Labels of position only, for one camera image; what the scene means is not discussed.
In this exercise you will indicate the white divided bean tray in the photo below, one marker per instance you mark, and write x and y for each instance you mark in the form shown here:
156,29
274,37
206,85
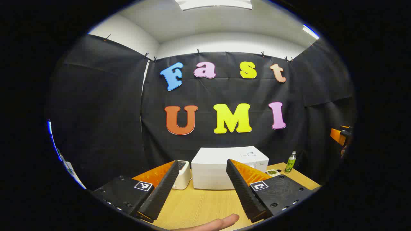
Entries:
273,172

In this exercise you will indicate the white microwave oven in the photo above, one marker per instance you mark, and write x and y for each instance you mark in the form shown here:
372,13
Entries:
212,166

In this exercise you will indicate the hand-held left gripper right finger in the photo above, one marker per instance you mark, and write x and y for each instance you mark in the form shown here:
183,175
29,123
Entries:
244,192

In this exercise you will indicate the green drink bottle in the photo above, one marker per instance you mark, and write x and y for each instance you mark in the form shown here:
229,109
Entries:
290,163

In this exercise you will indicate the black backdrop cloth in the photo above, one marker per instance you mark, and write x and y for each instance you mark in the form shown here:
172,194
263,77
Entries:
205,93

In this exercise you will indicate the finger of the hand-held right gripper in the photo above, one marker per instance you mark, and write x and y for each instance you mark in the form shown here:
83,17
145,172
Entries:
337,135

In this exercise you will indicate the small ceiling light panel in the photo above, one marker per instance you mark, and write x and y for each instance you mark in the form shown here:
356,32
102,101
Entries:
310,32

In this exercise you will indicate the white toaster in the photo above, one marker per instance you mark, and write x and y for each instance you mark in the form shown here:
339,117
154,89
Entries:
184,178

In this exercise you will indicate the large ceiling light panel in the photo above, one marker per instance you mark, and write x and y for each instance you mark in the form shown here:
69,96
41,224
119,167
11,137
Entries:
212,4

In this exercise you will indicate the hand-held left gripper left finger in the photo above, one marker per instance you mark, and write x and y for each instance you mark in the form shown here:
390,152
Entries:
162,192

